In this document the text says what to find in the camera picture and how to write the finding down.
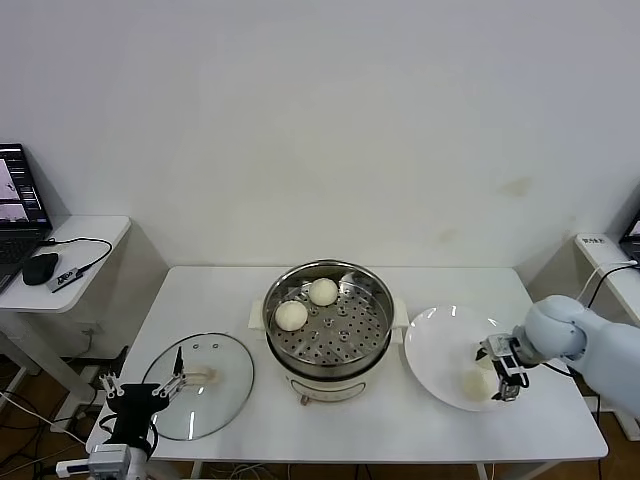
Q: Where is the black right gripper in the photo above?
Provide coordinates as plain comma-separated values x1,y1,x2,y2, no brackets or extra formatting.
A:
474,335,530,403

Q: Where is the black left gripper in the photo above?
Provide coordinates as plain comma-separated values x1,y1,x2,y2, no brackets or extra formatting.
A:
98,345,187,446

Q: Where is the glass lid with cream handle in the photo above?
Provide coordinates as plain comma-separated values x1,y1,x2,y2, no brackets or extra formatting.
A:
138,332,256,442

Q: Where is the stainless steel steamer basket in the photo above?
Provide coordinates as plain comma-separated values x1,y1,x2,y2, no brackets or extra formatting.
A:
248,258,409,374

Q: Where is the white round plate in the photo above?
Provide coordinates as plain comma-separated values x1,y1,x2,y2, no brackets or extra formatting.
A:
403,305,527,413

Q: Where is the black portable drive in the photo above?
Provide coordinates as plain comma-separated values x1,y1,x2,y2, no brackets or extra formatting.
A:
48,267,84,295

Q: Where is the white side table with adapter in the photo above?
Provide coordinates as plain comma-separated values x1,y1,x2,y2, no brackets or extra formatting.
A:
572,232,640,441

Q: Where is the black computer mouse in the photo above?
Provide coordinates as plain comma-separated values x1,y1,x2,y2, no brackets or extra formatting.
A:
22,253,60,287

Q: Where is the white side table with laptop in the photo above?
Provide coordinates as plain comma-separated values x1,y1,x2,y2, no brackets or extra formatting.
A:
0,215,134,421

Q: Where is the cream electric cooker base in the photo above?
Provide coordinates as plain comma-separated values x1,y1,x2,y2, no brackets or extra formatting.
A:
249,319,405,407

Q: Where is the dark laptop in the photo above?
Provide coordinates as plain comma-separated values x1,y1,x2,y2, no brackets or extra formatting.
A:
618,203,640,264

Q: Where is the black laptop with lit screen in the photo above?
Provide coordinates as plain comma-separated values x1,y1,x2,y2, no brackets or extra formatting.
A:
0,143,55,295

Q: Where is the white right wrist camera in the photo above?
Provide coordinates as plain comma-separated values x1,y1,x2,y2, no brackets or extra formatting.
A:
501,353,530,382

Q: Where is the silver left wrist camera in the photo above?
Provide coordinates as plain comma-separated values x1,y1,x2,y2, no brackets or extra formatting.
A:
88,444,132,474

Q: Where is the white floor cable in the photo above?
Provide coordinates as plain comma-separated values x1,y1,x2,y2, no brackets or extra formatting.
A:
0,390,89,444

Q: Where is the white strap cable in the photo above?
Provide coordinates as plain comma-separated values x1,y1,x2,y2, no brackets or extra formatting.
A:
571,258,639,314

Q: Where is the black drive cable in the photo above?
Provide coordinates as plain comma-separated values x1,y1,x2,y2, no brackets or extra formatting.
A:
40,237,114,276

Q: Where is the white cable bundle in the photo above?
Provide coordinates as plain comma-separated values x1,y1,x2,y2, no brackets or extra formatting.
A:
209,462,281,480

